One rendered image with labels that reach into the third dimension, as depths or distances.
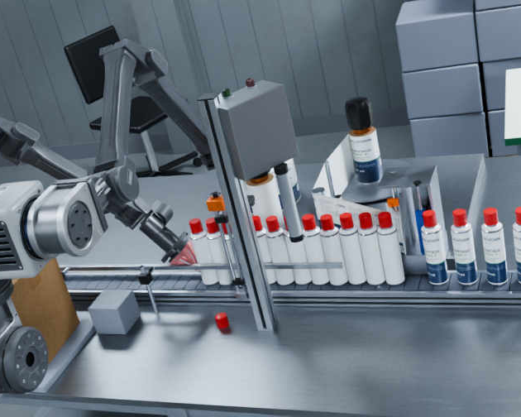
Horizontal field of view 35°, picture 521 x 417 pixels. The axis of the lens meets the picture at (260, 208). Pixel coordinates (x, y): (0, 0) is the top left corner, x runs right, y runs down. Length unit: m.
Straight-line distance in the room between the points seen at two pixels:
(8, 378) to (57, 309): 0.60
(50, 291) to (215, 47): 3.52
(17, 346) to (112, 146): 0.47
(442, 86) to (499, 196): 1.81
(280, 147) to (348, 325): 0.51
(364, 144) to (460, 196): 0.35
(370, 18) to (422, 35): 1.05
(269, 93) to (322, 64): 3.54
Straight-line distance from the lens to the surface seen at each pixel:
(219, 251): 2.36
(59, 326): 2.44
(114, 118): 1.87
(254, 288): 2.21
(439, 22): 4.37
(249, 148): 2.00
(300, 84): 5.62
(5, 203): 1.64
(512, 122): 3.33
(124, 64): 1.96
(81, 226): 1.64
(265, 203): 2.54
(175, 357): 2.28
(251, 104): 1.98
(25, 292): 2.31
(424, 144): 4.60
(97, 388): 2.27
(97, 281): 2.66
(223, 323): 2.32
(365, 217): 2.17
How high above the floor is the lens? 2.09
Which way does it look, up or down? 26 degrees down
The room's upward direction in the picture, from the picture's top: 14 degrees counter-clockwise
